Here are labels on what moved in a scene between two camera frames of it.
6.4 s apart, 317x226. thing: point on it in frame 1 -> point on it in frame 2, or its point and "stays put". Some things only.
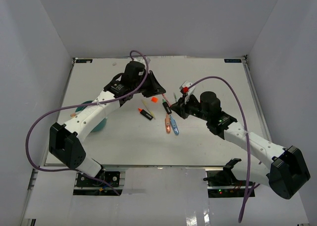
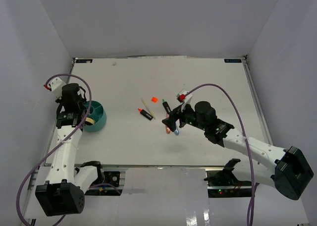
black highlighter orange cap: [146, 114] stays put
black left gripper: [156, 88] -> [60, 100]
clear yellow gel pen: [150, 112] stays put
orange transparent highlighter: [168, 124] stays put
